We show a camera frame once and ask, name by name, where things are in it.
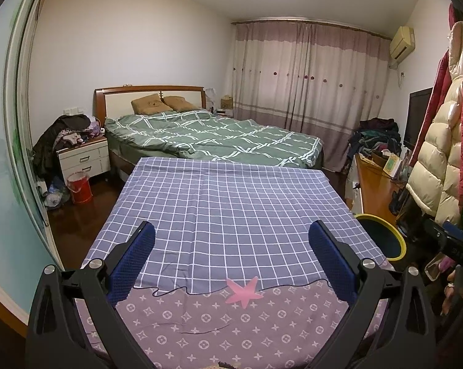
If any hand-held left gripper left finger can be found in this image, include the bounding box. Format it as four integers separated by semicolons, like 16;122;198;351
26;221;157;369

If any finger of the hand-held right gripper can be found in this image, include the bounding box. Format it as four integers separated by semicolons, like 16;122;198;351
398;215;463;244

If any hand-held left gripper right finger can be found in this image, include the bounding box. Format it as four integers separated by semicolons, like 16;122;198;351
308;221;437;369

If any yellow-rimmed dark trash bin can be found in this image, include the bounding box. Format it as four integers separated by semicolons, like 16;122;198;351
353;213;406;261

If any person's right hand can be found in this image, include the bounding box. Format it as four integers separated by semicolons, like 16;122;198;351
441;267;463;316

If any cream puffer jacket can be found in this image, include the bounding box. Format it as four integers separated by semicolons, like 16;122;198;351
405;21;463;224

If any wooden desk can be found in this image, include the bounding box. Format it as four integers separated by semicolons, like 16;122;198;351
354;153;407;220

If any red bucket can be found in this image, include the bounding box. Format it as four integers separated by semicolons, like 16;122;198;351
66;172;94;204

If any pink star-shaped paper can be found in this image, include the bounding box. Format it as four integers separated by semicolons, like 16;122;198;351
226;277;263;309

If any pile of plastic bags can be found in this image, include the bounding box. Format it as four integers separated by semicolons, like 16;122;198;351
39;182;70;210

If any blue checkered cloth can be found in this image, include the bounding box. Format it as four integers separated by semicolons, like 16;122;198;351
81;156;388;296

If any pile of mixed clothes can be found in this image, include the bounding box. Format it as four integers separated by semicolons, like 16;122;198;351
347;117;403;162

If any black television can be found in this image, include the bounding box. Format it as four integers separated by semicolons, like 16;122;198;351
402;87;434;150

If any white nightstand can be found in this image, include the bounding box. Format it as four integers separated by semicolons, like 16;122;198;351
58;136;112;185

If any dark clothes pile on nightstand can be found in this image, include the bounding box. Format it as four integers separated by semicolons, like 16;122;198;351
31;113;107;179

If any green checked duvet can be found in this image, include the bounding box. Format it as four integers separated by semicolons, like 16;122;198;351
104;109;325;169

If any sliding wardrobe door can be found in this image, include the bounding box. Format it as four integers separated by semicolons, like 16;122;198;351
0;0;66;327

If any brown pillow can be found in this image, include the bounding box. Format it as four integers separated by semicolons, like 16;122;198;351
130;93;174;115
163;95;199;111

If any wooden bed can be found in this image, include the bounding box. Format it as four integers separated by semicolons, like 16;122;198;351
93;85;326;177

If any pink and white curtain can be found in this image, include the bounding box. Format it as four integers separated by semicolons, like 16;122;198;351
231;19;393;172

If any beige air conditioner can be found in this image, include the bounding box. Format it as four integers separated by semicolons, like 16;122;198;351
389;26;416;62

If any thin black cable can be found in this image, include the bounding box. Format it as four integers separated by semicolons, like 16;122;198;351
133;278;332;297

